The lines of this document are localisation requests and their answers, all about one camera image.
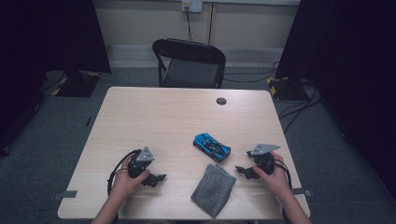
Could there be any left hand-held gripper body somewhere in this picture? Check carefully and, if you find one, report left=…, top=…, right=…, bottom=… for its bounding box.
left=127, top=146, right=156, bottom=180

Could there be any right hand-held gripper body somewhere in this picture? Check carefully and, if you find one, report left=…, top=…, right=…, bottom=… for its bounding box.
left=247, top=144, right=280, bottom=175

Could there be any grey cloth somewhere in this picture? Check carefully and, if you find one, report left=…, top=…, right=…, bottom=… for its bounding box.
left=190, top=163, right=237, bottom=218

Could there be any blue toy car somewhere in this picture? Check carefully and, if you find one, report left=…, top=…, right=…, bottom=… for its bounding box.
left=192, top=133, right=232, bottom=163

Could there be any person's right hand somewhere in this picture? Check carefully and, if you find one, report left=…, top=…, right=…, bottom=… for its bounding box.
left=252, top=151, right=292, bottom=197

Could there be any person's left hand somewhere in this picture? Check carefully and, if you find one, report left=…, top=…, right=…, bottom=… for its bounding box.
left=112, top=153, right=151, bottom=200

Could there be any grey tape strip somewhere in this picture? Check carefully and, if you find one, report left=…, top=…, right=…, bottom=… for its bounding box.
left=291, top=188, right=313, bottom=197
left=52, top=189, right=78, bottom=202

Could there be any black stand base striped tape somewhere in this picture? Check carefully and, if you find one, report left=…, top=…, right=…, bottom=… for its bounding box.
left=50, top=69, right=103, bottom=98
left=266, top=76, right=310, bottom=102

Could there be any black folding chair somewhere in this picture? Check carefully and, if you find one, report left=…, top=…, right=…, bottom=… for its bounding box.
left=151, top=37, right=227, bottom=90

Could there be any black curtain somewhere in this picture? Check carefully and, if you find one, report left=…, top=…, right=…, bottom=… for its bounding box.
left=275, top=0, right=396, bottom=200
left=0, top=0, right=112, bottom=157

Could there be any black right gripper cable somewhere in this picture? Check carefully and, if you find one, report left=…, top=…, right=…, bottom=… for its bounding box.
left=274, top=158, right=293, bottom=189

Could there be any black floor cable bundle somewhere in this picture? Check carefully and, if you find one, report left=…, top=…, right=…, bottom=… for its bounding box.
left=277, top=83, right=323, bottom=134

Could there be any black socket cable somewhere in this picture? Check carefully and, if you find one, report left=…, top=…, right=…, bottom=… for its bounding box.
left=185, top=6, right=193, bottom=43

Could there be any white wall socket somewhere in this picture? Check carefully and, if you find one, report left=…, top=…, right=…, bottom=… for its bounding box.
left=181, top=0, right=204, bottom=14

